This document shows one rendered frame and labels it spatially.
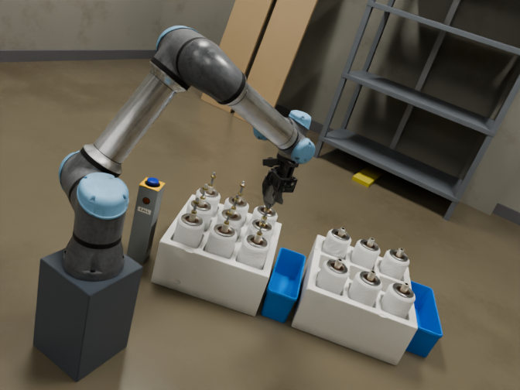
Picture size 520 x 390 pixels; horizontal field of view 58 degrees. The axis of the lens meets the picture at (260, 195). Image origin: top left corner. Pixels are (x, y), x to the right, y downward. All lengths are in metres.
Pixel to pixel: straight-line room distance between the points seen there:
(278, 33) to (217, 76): 2.46
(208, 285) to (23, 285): 0.59
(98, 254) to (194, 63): 0.51
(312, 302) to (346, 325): 0.14
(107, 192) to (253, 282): 0.67
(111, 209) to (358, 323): 0.94
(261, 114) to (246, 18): 2.54
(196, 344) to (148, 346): 0.15
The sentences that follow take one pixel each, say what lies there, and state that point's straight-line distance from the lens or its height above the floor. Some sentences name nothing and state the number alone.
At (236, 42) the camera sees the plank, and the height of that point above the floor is 0.49.
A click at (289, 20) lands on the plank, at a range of 3.55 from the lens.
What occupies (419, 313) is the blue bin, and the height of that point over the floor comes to 0.01.
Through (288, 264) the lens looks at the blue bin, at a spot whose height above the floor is 0.06.
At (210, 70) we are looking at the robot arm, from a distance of 1.12.
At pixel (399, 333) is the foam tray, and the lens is 1.70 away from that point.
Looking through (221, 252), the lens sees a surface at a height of 0.19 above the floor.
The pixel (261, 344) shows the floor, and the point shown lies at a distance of 1.61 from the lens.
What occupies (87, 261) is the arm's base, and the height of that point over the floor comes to 0.35.
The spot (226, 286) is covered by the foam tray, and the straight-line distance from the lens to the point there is 1.64.
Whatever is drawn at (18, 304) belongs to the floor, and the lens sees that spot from 1.61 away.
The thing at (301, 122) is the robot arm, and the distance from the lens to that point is 1.50.
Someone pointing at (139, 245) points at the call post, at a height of 0.07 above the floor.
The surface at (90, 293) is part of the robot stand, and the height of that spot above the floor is 0.30.
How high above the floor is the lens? 1.09
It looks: 26 degrees down
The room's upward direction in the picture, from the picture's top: 18 degrees clockwise
